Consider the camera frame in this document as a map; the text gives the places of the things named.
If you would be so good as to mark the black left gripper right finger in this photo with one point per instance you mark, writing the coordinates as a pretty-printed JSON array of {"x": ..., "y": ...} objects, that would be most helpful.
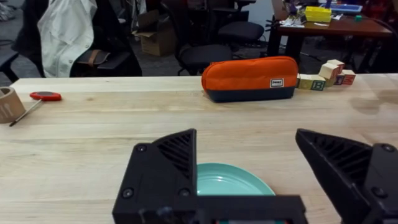
[{"x": 351, "y": 174}]

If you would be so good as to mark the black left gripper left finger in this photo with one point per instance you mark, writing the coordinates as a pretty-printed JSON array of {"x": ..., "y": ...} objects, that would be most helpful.
[{"x": 161, "y": 174}]

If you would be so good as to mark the teal plate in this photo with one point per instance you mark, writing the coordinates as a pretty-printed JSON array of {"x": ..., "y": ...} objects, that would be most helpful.
[{"x": 230, "y": 182}]

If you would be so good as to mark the heap of wooden letter blocks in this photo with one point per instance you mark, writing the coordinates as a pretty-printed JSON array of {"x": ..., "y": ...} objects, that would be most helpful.
[{"x": 326, "y": 77}]

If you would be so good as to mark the orange zip pouch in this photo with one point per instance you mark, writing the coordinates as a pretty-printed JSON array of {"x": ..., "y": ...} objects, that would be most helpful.
[{"x": 248, "y": 79}]

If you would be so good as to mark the cardboard box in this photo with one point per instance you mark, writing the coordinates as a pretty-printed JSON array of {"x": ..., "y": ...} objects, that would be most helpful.
[{"x": 157, "y": 35}]

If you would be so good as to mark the dark wooden desk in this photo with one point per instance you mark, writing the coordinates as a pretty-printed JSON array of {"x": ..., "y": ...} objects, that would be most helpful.
[{"x": 329, "y": 34}]

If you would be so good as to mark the black office chair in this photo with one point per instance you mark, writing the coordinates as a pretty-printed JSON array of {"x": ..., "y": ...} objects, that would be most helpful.
[{"x": 211, "y": 40}]

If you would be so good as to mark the small green block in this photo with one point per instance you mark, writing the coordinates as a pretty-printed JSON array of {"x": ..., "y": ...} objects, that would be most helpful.
[{"x": 358, "y": 18}]

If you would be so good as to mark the yellow box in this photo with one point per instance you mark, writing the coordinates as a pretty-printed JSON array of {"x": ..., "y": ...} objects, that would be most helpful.
[{"x": 317, "y": 14}]

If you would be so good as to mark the brown tape roll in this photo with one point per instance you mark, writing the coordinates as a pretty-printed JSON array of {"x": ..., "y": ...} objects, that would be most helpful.
[{"x": 9, "y": 105}]

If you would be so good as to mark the blue tray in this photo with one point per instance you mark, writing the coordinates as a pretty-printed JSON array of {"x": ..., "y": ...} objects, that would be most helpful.
[{"x": 343, "y": 7}]

